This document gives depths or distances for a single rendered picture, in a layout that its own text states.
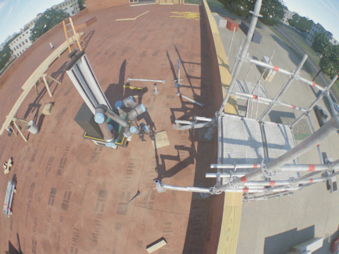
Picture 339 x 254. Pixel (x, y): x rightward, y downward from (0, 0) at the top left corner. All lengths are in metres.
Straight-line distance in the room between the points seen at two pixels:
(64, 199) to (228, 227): 2.88
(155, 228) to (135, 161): 1.22
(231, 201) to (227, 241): 0.52
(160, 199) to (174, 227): 0.53
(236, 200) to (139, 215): 1.52
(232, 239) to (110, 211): 1.92
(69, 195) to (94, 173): 0.75
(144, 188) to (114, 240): 1.12
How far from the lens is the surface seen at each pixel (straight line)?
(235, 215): 1.87
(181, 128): 2.53
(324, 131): 0.59
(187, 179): 2.44
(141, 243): 2.56
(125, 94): 3.54
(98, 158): 2.88
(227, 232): 1.87
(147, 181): 2.46
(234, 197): 1.86
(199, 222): 2.46
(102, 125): 1.75
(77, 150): 3.24
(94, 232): 2.83
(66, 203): 3.17
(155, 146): 2.59
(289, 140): 2.65
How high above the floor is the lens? 2.40
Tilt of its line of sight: 59 degrees down
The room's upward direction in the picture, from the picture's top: 2 degrees counter-clockwise
